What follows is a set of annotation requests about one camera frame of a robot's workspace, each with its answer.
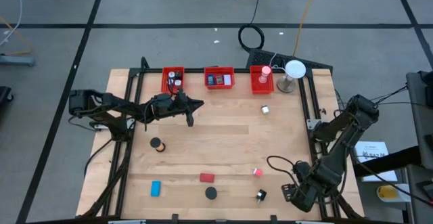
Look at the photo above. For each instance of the blue digital timer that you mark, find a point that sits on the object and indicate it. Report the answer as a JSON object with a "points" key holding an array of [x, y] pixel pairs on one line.
{"points": [[211, 80]]}

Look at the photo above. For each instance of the pink sand hourglass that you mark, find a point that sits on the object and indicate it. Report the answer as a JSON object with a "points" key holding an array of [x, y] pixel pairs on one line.
{"points": [[266, 70]]}

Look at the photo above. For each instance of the black beam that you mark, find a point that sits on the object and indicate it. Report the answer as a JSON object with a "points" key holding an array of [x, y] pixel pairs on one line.
{"points": [[389, 159]]}

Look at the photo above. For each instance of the orange sand black hourglass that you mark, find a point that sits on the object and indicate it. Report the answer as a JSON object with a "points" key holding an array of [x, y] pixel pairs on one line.
{"points": [[155, 142]]}

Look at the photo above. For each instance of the black bracket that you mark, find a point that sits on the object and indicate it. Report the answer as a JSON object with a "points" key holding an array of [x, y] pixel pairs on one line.
{"points": [[273, 218], [175, 217]]}

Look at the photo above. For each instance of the white bulb lamp metal base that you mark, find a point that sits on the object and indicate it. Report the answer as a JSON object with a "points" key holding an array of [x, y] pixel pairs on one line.
{"points": [[295, 69]]}

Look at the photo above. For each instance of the red digital timer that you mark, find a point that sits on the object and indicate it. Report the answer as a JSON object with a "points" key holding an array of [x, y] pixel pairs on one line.
{"points": [[220, 80]]}

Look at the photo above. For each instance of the white printed box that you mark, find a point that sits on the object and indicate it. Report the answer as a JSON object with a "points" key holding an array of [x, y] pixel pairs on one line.
{"points": [[370, 148]]}

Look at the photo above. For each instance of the silver bar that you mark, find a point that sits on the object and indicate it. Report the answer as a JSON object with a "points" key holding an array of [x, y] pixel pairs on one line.
{"points": [[126, 222], [314, 222]]}

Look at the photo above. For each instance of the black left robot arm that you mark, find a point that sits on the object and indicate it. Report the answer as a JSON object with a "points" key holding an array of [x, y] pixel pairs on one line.
{"points": [[111, 104]]}

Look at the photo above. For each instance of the yellow white container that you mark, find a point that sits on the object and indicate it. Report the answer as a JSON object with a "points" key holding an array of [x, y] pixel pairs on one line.
{"points": [[387, 193]]}

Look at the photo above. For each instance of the white rectangular block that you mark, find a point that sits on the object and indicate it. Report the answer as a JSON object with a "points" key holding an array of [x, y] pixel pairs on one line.
{"points": [[227, 79]]}

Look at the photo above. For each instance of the red plastic basket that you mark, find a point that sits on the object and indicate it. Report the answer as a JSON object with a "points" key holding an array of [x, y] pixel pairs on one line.
{"points": [[257, 87], [165, 88], [220, 87]]}

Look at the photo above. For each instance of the cyan rectangular block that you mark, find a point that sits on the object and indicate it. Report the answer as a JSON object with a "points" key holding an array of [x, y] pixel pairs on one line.
{"points": [[155, 188]]}

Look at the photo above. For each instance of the black white plug adapter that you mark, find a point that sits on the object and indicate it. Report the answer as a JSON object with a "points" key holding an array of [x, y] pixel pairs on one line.
{"points": [[260, 194]]}

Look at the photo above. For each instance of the red plug adapter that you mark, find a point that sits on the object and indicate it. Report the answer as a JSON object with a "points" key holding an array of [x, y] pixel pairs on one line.
{"points": [[258, 173]]}

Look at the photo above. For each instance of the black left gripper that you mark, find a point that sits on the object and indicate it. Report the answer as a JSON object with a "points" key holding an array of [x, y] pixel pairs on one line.
{"points": [[181, 104]]}

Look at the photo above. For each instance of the grey furniture leg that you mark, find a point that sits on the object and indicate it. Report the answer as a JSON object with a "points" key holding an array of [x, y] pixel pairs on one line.
{"points": [[17, 61]]}

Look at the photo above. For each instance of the black capped hourglass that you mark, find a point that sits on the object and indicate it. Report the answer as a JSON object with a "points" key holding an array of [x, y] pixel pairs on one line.
{"points": [[211, 193]]}

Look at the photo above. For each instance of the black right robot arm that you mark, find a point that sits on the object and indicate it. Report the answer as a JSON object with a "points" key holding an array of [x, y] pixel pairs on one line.
{"points": [[341, 132]]}

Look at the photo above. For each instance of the black chair base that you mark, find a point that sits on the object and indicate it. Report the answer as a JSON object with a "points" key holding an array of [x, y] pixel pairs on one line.
{"points": [[4, 97]]}

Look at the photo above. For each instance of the red rectangular block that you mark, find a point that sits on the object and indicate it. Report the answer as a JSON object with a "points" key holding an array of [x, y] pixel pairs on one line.
{"points": [[207, 178]]}

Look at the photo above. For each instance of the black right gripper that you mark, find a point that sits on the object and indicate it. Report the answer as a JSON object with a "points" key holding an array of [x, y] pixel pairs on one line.
{"points": [[304, 190]]}

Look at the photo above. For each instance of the grey metal cabinet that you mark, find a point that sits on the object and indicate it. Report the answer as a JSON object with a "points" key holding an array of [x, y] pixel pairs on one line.
{"points": [[419, 132]]}

